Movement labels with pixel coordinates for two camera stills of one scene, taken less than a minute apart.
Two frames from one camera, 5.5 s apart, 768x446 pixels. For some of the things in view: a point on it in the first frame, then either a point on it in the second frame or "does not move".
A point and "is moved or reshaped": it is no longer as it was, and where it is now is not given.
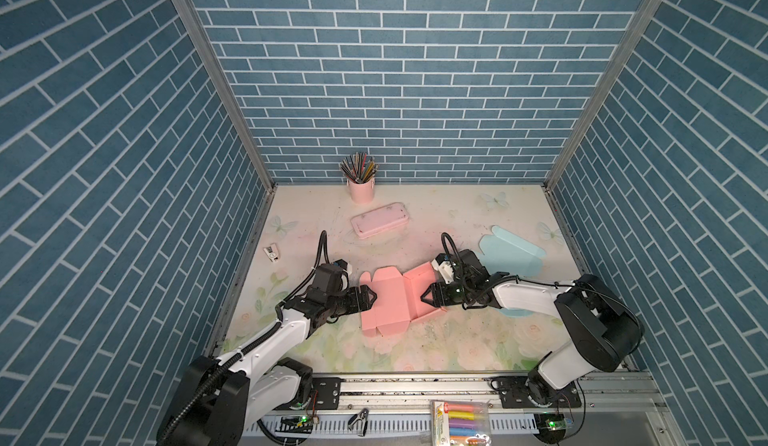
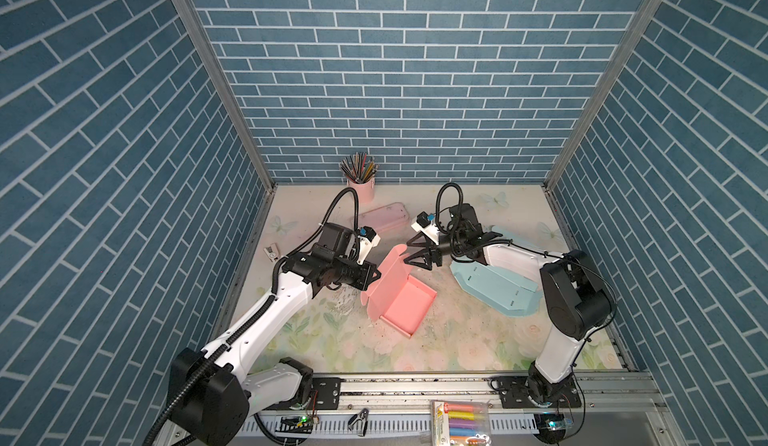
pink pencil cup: x=362 y=193 does not move
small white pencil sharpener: x=272 y=252 does not move
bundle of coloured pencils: x=359 y=167 does not move
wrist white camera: x=443 y=263 → x=425 y=224
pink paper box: x=398 y=301 is moved or reshaped
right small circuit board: x=550 y=427 does not move
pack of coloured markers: x=460 y=423 does not move
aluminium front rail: x=413 y=394 does not move
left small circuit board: x=295 y=424 does not move
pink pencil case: x=380 y=219 does not move
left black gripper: x=365 y=304 → x=366 y=278
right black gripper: x=436 y=287 → x=422 y=253
